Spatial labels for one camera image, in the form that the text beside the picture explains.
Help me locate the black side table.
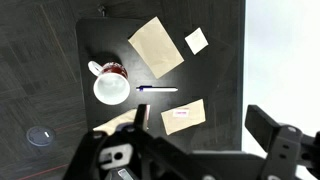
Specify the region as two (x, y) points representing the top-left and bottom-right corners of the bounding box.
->
(76, 18), (242, 152)

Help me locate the large brown paper envelope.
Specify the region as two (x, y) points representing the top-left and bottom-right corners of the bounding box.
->
(128, 17), (184, 79)

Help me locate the round grey floor outlet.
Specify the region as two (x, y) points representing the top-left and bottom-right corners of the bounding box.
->
(26, 126), (56, 147)

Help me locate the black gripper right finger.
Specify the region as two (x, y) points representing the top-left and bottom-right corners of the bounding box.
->
(245, 105), (280, 152)

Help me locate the brown envelope with pink label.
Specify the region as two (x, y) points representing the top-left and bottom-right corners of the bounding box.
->
(161, 99), (206, 135)

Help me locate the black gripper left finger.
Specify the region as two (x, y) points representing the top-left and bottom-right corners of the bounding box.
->
(134, 104), (149, 131)

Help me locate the white and blue pen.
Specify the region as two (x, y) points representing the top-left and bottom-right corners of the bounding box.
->
(136, 86), (178, 92)

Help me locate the small white paper note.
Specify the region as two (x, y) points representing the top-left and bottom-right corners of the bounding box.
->
(185, 28), (209, 55)

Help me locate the brown paper with pink note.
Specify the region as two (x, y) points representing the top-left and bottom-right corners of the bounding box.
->
(94, 109), (137, 135)

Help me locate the red and white mug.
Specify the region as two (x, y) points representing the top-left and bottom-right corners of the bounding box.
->
(88, 61), (130, 105)

